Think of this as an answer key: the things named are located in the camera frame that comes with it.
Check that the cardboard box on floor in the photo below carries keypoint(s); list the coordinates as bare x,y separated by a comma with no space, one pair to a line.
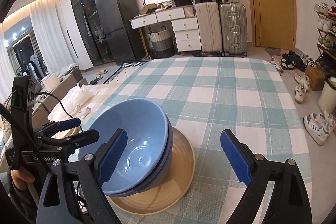
317,78

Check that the white suitcase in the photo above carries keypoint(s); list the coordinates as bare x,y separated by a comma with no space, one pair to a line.
209,24

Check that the shoe rack with shoes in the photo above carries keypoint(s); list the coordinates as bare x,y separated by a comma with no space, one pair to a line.
326,39

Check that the black refrigerator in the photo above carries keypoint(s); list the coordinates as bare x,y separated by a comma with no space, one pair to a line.
125,42

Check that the white sneakers pair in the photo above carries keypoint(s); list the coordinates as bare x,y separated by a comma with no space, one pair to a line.
319,126

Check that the large blue bowl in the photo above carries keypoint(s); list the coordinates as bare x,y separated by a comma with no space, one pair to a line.
157,174

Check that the cream plate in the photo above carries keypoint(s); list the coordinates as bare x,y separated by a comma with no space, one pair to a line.
171,188

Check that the white trash bin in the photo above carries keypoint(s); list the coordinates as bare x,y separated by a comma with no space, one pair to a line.
327,100

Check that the metal phone stand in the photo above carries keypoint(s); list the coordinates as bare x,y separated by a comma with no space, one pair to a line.
82,111

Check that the woven laundry basket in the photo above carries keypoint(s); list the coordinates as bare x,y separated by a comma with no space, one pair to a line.
161,43

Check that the teal plaid tablecloth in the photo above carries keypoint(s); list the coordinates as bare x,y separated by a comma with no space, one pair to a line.
202,96

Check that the blue bowl back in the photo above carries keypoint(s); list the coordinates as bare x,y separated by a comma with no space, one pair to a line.
147,129

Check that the white drawer cabinet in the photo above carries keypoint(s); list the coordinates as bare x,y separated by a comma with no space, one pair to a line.
187,34

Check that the glass display cabinet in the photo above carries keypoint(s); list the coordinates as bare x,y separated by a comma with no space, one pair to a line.
91,31

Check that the silver suitcase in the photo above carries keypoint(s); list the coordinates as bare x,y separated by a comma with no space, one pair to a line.
234,29

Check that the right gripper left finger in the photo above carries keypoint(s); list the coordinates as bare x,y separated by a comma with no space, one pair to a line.
72,192

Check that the white dressing desk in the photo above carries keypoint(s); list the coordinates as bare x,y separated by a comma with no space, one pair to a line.
162,16

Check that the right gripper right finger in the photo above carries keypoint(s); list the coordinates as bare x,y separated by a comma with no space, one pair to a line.
289,202

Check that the person's left hand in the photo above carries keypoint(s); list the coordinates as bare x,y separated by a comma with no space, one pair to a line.
21,178

